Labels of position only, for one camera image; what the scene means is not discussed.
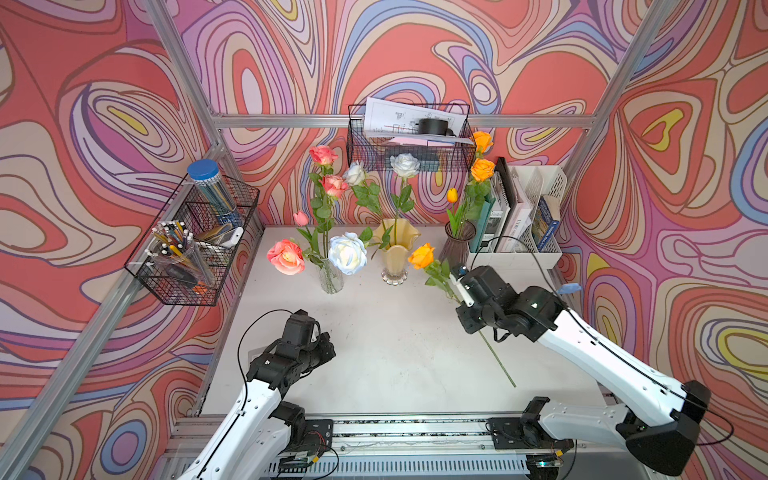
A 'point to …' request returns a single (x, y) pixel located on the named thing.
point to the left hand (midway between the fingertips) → (337, 345)
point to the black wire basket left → (216, 243)
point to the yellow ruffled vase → (395, 257)
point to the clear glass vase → (331, 278)
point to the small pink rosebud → (301, 219)
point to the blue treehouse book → (543, 225)
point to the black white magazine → (503, 195)
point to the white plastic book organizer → (522, 241)
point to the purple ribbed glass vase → (455, 252)
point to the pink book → (520, 218)
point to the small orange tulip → (455, 216)
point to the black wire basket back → (374, 151)
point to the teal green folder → (481, 224)
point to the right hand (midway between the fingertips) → (468, 315)
